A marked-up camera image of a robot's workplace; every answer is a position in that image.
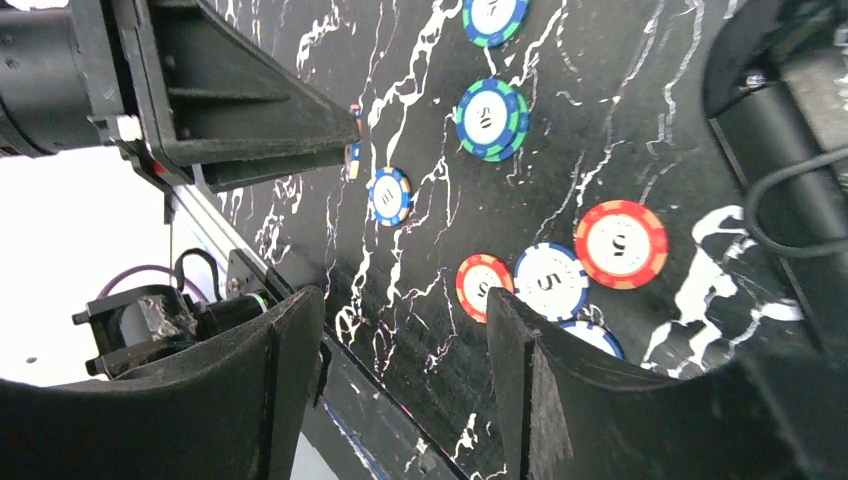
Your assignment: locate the red five chip left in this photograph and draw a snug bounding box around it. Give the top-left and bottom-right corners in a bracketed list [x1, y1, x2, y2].
[455, 253, 514, 324]

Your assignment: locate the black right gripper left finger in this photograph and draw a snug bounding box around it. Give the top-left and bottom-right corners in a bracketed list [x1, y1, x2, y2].
[1, 286, 325, 479]

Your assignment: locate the red five chip right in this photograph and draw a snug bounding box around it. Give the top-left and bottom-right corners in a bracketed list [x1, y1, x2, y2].
[574, 200, 670, 290]

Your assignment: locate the black poker chip case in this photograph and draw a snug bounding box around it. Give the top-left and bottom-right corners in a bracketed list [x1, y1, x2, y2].
[701, 1, 847, 361]

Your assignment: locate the white blue chip upper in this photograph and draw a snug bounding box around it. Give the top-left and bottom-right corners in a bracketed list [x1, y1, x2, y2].
[513, 242, 589, 323]

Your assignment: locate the white blue chip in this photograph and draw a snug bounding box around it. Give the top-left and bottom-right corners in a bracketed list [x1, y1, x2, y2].
[559, 320, 626, 360]
[513, 242, 589, 323]

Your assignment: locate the green blue chip stacked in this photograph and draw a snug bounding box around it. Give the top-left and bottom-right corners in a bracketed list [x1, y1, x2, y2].
[456, 77, 530, 163]

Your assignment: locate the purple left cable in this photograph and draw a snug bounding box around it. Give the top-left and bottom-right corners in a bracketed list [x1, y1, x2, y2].
[95, 264, 210, 303]

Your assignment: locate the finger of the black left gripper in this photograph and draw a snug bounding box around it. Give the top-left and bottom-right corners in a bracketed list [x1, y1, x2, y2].
[194, 148, 345, 193]

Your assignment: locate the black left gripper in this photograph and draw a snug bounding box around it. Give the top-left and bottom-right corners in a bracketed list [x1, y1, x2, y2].
[1, 1, 359, 166]

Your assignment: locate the red five chip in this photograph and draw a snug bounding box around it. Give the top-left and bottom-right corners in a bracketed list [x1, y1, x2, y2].
[455, 253, 514, 324]
[574, 200, 670, 290]

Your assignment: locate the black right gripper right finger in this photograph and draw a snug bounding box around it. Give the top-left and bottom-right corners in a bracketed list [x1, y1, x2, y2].
[486, 288, 847, 479]

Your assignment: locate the blue orange ten chip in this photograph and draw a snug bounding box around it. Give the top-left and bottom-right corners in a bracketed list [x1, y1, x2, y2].
[369, 166, 412, 227]

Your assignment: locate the white blue chip lower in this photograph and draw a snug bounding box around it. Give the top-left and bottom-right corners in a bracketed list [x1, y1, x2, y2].
[559, 320, 626, 360]

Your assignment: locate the green blue chip far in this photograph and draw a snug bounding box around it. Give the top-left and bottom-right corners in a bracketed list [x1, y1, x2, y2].
[462, 0, 530, 48]

